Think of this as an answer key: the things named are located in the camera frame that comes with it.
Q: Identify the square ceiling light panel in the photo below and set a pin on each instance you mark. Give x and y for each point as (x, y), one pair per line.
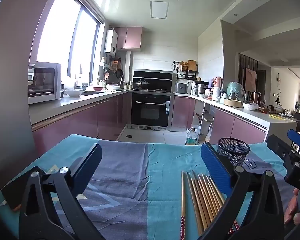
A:
(159, 9)

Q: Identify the black mesh utensil holder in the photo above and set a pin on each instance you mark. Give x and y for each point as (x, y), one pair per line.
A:
(233, 152)

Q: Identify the hanging black frying pan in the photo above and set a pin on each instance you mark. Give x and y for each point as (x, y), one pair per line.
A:
(119, 73)

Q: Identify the round beige basin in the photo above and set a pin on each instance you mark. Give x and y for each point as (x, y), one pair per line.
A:
(232, 102)

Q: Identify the wok with glass lid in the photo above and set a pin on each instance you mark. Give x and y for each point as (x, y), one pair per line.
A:
(141, 83)

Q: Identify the black smartphone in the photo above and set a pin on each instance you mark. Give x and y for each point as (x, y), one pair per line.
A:
(12, 192)

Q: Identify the blue grey printed tablecloth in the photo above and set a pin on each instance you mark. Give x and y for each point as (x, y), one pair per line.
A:
(130, 180)

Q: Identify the person's right hand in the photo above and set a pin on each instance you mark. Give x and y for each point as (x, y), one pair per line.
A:
(291, 207)

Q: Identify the white microwave oven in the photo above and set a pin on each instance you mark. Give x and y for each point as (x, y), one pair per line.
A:
(43, 80)

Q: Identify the white water heater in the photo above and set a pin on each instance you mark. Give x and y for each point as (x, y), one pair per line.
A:
(111, 41)

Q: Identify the narrow pink base cabinet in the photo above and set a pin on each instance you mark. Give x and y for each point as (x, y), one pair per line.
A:
(181, 111)

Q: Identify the pink peninsula base cabinet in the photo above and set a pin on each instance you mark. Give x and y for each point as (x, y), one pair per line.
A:
(230, 125)

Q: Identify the white plastic bag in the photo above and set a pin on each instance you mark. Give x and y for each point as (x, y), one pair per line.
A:
(250, 106)

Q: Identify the pink upper wall cabinet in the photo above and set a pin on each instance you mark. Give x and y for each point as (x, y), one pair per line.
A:
(128, 37)

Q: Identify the silver rice cooker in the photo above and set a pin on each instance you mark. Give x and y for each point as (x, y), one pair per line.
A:
(180, 88)

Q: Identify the black wall rack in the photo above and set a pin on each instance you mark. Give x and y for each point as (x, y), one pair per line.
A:
(187, 73)

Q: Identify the white bowl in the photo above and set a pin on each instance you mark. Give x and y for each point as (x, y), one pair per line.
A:
(73, 93)

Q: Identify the wooden cutting board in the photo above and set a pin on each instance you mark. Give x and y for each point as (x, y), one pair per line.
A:
(192, 65)

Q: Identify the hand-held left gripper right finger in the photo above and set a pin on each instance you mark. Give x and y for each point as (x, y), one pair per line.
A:
(215, 167)

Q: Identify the bunch of wooden chopsticks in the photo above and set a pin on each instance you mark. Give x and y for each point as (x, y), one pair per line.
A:
(202, 197)

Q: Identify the plastic oil bottle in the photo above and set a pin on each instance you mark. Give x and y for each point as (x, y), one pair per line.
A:
(192, 138)

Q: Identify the pink kettle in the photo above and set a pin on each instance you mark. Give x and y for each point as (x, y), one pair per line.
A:
(218, 81)

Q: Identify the long pink base cabinet run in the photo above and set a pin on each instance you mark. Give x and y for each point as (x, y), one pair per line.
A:
(90, 120)

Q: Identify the yellow flat strip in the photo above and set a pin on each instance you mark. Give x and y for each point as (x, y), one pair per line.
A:
(277, 117)

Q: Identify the kitchen window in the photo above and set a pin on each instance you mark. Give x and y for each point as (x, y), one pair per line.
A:
(57, 35)

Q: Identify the black built-in oven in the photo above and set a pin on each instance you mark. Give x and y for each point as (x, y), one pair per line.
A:
(150, 110)

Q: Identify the black range hood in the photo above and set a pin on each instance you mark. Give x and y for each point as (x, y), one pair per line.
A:
(152, 78)

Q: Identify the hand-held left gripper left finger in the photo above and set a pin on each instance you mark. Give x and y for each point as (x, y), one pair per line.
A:
(88, 175)

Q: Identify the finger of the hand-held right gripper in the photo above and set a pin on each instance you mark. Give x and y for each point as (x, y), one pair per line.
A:
(298, 140)
(280, 147)

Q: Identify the framed wall picture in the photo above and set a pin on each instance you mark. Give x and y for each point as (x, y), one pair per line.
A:
(250, 78)

